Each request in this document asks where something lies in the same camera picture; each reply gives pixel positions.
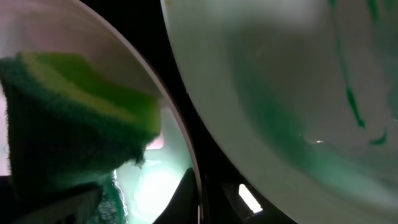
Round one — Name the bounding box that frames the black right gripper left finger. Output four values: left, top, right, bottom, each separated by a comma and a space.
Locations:
154, 168, 199, 224

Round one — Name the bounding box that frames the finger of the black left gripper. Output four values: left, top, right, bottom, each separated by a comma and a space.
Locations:
1, 176, 103, 224

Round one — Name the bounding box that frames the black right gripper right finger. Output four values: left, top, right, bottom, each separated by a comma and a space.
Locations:
201, 175, 264, 224

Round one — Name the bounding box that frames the green scouring sponge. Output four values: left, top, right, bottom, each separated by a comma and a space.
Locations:
1, 52, 161, 223

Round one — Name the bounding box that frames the mint green plate front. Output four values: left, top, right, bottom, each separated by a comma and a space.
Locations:
161, 0, 397, 223

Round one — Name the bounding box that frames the white plate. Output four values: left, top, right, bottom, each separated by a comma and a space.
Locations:
1, 1, 196, 223

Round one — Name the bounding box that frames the black round tray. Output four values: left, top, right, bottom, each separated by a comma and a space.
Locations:
82, 0, 246, 187

